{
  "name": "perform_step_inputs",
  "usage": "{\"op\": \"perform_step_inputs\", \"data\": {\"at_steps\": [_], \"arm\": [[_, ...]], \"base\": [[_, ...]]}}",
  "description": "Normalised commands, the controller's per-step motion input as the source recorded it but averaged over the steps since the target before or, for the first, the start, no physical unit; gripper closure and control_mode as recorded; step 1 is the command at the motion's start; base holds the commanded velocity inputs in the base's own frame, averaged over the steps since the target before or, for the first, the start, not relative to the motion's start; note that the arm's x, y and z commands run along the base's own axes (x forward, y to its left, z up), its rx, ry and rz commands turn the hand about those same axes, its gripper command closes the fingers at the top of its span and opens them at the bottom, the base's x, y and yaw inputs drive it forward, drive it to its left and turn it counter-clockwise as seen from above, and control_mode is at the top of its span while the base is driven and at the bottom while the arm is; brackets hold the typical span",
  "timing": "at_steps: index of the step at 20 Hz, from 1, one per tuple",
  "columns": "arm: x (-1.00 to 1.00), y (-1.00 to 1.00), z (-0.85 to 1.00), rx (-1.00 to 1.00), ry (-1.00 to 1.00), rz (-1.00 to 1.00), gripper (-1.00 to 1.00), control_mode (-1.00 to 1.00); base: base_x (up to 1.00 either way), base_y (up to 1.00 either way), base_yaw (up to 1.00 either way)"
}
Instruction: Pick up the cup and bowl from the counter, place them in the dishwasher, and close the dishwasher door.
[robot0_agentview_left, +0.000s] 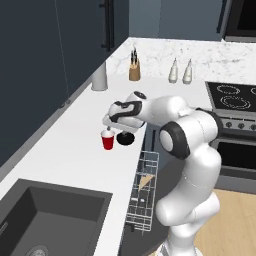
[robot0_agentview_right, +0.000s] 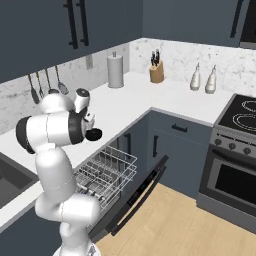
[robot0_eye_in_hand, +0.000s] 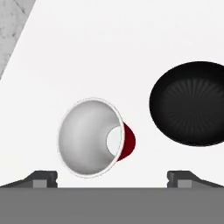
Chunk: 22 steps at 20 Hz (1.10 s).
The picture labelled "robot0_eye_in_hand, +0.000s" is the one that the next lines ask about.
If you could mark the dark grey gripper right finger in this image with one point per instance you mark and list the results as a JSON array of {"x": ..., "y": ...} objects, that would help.
[{"x": 180, "y": 178}]

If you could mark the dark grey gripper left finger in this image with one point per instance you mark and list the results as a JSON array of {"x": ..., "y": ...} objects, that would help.
[{"x": 43, "y": 178}]

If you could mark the red cup with white inside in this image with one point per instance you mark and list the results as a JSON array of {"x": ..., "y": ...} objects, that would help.
[{"x": 87, "y": 137}]

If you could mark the black bowl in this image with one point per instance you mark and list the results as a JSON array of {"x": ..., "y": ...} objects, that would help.
[{"x": 189, "y": 103}]

